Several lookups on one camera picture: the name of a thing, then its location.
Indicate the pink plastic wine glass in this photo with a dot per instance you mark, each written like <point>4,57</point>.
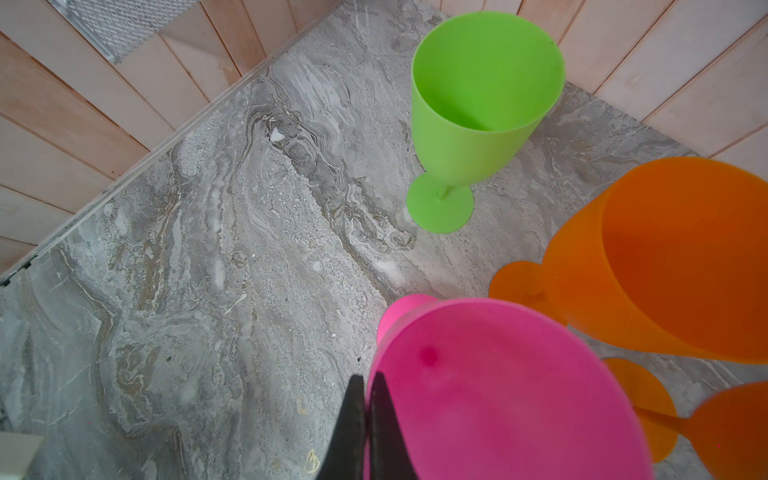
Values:
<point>489,389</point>

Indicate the orange wine glass front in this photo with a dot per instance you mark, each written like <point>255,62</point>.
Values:
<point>670,259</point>

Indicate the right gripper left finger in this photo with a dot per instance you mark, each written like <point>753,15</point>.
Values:
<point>345,455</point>

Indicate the orange wine glass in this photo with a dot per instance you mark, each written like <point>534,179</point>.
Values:
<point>670,259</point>
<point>728,431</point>

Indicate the green plastic wine glass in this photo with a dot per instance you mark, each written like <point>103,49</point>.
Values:
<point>482,82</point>

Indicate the white wire mesh shelf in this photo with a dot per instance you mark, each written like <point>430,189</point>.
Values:
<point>115,28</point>

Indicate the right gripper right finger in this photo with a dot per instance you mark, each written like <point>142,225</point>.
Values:
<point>388,454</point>

